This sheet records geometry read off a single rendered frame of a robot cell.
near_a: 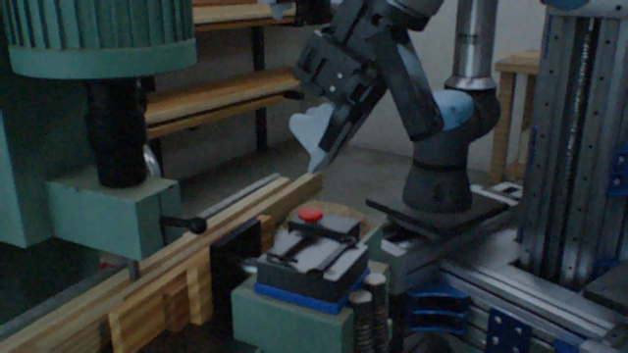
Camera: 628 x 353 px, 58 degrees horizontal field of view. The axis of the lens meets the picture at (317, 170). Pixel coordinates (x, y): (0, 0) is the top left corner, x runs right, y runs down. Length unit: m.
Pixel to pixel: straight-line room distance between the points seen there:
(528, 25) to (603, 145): 2.73
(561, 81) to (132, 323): 0.83
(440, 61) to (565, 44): 2.93
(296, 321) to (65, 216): 0.28
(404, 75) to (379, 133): 3.78
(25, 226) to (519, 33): 3.41
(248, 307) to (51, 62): 0.31
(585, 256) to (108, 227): 0.86
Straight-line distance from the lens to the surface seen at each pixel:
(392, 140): 4.28
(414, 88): 0.55
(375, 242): 0.92
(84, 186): 0.66
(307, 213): 0.66
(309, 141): 0.61
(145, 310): 0.66
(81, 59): 0.54
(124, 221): 0.62
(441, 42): 4.00
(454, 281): 1.21
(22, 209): 0.69
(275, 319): 0.62
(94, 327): 0.67
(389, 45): 0.55
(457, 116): 1.16
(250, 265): 0.69
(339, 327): 0.58
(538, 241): 1.22
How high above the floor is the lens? 1.29
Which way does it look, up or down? 19 degrees down
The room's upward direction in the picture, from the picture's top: straight up
